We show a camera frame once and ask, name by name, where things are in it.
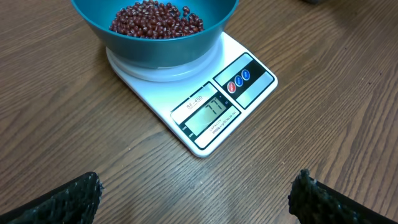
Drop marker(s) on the red beans in bowl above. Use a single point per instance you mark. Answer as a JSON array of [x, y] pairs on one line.
[[156, 20]]

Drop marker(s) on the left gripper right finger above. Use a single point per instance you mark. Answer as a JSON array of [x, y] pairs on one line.
[[313, 202]]

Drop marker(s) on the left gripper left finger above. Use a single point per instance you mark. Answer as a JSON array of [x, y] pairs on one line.
[[75, 202]]

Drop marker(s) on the white digital kitchen scale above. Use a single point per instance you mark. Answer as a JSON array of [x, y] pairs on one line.
[[204, 101]]

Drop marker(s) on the blue bowl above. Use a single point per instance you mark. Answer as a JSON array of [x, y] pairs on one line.
[[155, 53]]

